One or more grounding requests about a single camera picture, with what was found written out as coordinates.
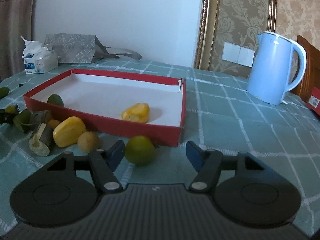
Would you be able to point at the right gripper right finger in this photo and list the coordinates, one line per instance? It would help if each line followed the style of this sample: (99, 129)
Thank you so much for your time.
(243, 188)

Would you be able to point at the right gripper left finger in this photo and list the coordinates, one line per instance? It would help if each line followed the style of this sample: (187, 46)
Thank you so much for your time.
(67, 188)

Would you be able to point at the short cut cucumber piece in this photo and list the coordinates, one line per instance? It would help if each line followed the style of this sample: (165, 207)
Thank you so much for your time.
(41, 140)

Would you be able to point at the round green lime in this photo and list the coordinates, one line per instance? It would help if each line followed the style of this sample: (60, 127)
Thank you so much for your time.
(12, 109)
(139, 150)

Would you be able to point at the yellow fruit piece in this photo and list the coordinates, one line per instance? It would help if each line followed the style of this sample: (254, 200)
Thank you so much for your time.
(139, 112)

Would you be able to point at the small round brown fruit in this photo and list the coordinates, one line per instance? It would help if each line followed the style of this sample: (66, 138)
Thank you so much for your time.
(88, 142)

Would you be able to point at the yellow fruit piece outside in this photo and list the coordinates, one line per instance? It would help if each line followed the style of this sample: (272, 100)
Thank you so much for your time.
(68, 131)

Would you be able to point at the small orange fruit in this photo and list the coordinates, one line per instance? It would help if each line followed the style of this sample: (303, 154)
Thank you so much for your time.
(54, 123)

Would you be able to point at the dark green leaves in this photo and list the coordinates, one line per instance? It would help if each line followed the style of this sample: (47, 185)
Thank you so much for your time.
(20, 121)

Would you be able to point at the green checked tablecloth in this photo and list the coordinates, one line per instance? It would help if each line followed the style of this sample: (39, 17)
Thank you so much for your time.
(221, 115)

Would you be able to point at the green mango wedge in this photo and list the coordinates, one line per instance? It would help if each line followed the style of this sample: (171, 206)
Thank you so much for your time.
(55, 99)

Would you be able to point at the red shallow cardboard box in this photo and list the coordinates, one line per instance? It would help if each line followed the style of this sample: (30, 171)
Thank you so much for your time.
(99, 97)

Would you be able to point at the red packet box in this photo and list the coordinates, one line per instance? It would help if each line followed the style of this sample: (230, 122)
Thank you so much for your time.
(314, 101)

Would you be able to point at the light blue electric kettle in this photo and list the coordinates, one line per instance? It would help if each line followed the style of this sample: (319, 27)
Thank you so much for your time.
(269, 79)

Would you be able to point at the cucumber piece on cloth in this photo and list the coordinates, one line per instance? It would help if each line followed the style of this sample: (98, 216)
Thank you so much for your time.
(4, 91)

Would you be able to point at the brown wooden headboard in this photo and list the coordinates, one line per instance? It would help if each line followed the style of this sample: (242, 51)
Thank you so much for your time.
(311, 76)

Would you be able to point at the cat print tissue box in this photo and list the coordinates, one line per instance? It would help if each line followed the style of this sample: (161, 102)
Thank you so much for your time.
(38, 59)

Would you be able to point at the grey patterned gift bag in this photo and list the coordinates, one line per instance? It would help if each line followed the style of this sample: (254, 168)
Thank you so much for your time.
(80, 48)

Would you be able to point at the patterned beige curtain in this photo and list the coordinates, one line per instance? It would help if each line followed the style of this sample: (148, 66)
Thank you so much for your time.
(16, 18)

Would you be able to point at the white wall switch plate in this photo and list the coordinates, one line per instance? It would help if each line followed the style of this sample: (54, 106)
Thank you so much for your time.
(237, 54)

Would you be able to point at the gold framed wall panel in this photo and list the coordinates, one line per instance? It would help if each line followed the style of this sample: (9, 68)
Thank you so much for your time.
(240, 21)

